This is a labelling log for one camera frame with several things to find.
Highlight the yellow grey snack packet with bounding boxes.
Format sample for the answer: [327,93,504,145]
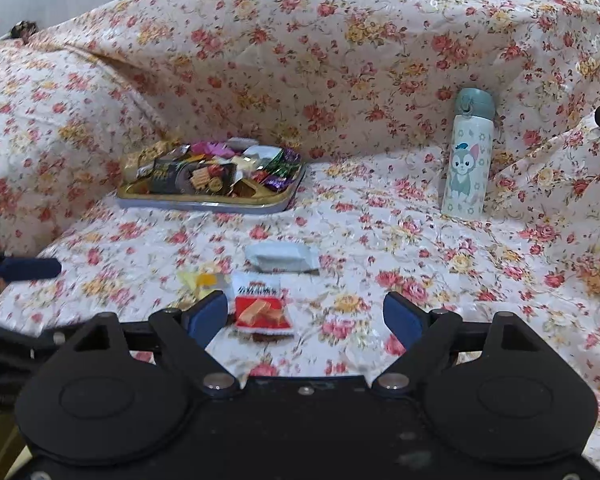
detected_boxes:
[178,271,233,304]

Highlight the red white hawthorn snack packet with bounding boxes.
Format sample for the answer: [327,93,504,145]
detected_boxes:
[230,272,294,336]

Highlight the gold blue snack tray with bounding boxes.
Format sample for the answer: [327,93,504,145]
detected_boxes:
[117,138,304,214]

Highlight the pink candy wrapper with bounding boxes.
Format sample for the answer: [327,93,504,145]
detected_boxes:
[189,141,235,158]

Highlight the grey white wafer packet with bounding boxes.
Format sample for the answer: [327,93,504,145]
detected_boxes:
[245,242,320,273]

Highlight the black biscuit packet in tray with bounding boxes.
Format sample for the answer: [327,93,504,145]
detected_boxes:
[148,159,236,196]

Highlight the green foil candy in tray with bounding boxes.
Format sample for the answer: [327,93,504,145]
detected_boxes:
[265,148,301,174]

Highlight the white cat print bottle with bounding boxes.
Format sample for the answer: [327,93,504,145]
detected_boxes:
[441,88,495,221]

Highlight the purple foil candy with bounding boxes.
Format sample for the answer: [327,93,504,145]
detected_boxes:
[261,170,300,194]

